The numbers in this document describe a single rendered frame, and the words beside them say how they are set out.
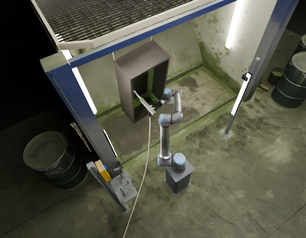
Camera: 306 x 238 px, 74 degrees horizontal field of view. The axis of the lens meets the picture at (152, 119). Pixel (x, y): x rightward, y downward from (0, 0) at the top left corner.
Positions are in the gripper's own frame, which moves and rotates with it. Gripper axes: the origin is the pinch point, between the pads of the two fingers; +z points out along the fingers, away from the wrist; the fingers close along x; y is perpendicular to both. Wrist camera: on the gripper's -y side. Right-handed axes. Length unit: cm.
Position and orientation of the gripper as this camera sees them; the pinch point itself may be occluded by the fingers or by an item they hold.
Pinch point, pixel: (148, 109)
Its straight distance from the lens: 268.0
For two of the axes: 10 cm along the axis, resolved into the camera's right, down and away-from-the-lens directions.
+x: -5.8, -6.7, 4.6
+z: -8.1, 4.9, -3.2
